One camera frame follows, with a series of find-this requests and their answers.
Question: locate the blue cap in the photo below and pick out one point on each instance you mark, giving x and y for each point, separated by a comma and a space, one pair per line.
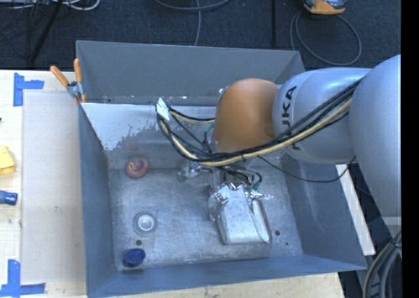
134, 257

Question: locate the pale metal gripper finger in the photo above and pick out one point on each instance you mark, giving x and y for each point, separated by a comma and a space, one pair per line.
218, 197
215, 212

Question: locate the grey metal bin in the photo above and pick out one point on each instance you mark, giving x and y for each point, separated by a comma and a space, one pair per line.
183, 198

